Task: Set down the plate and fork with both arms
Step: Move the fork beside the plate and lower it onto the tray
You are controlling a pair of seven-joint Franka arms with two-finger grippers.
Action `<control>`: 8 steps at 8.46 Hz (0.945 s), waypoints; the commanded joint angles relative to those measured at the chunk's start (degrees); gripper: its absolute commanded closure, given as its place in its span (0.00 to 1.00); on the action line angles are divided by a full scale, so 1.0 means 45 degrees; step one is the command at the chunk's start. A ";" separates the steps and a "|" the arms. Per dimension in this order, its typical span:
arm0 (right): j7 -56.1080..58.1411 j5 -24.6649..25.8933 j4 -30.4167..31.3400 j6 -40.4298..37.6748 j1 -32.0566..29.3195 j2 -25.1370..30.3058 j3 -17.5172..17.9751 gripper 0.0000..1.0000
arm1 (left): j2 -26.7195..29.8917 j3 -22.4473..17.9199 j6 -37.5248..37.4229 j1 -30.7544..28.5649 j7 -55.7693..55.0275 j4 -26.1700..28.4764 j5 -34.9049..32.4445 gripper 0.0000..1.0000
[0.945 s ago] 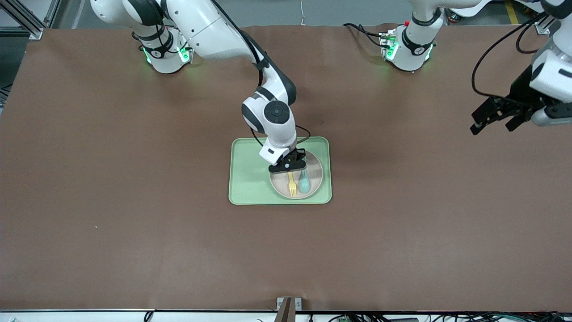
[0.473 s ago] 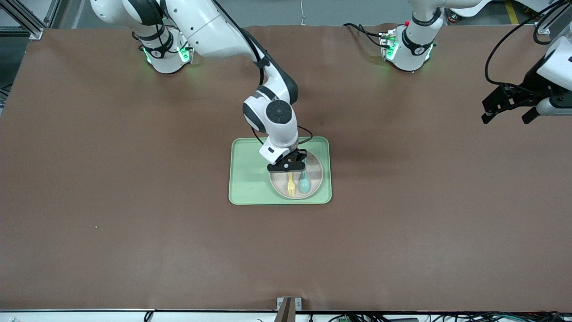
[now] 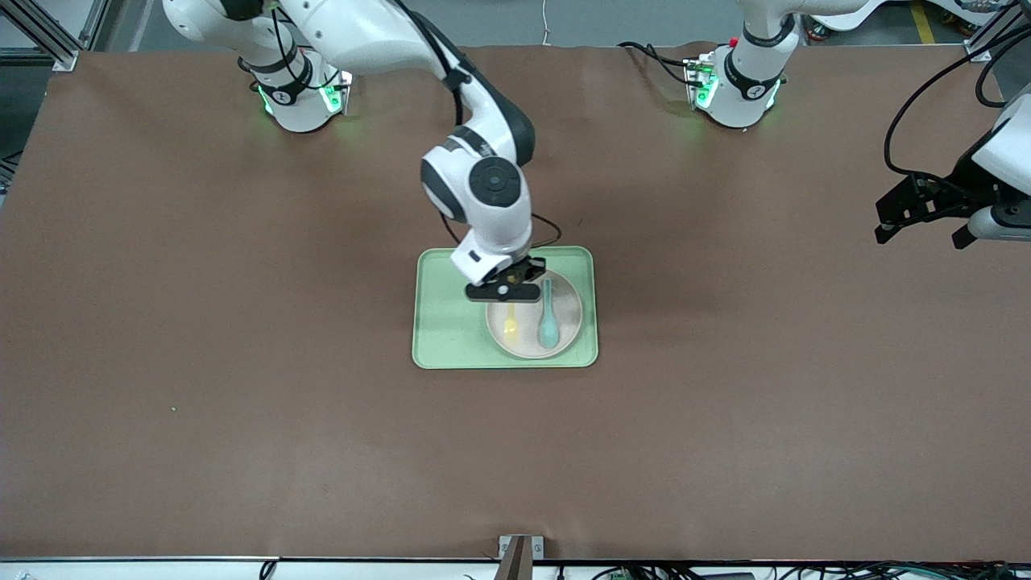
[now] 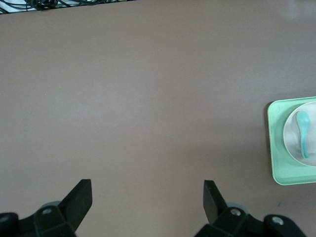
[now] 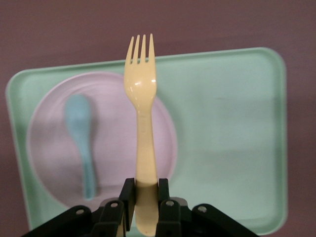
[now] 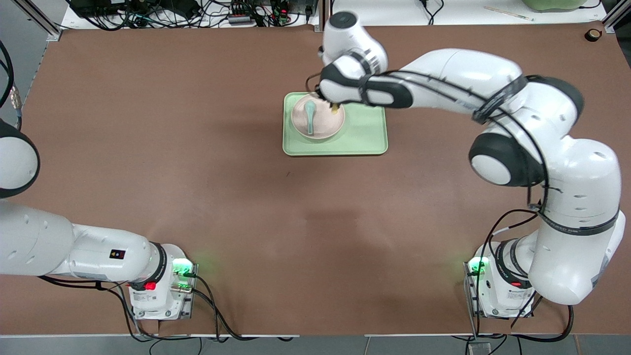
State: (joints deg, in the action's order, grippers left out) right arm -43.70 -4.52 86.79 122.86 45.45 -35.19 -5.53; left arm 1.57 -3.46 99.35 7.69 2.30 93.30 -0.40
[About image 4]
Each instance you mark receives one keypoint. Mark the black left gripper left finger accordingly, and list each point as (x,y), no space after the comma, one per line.
(74,207)

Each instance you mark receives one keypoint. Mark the light green rectangular tray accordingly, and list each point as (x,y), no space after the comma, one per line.
(277,158)

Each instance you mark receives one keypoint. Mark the teal plastic spoon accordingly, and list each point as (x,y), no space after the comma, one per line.
(303,123)

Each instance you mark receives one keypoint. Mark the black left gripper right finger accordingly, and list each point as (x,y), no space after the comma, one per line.
(218,212)

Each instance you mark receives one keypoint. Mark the round beige plate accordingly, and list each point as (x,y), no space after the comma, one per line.
(292,138)

